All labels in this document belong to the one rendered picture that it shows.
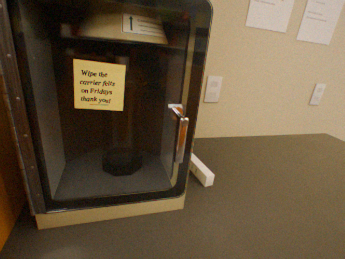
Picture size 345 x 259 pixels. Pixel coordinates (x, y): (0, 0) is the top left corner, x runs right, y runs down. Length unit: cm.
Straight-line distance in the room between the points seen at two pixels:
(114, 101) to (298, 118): 110
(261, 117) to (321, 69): 39
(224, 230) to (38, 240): 39
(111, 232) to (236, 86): 76
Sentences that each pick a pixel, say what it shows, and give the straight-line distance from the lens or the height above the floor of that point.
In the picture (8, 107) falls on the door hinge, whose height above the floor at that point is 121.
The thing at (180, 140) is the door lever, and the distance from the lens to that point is 34.
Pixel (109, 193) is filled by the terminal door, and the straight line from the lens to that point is 44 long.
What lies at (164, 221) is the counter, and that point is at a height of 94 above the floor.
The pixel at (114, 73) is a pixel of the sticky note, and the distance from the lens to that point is 34.
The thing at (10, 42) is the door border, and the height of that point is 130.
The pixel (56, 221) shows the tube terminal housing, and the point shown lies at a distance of 51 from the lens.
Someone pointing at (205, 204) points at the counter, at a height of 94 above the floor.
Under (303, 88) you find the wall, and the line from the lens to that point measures 123.
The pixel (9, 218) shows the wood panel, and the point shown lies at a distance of 54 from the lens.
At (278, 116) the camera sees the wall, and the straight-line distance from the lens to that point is 118.
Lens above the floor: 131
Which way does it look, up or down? 23 degrees down
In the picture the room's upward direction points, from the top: 6 degrees clockwise
